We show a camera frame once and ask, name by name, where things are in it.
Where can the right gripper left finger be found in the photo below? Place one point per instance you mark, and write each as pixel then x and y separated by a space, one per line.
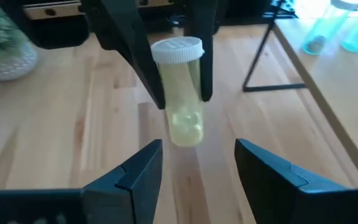
pixel 129 193

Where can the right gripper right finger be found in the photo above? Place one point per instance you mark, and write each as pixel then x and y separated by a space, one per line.
pixel 278 193

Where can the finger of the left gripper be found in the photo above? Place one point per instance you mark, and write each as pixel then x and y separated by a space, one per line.
pixel 135 53
pixel 207 71

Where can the yellow vial white cap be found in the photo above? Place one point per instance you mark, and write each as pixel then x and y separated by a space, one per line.
pixel 182 93

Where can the wooden shelf black legs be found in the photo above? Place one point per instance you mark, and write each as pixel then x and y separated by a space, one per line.
pixel 346 93

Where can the green artificial plant white pot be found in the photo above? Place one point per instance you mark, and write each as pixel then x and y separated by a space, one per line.
pixel 8 65

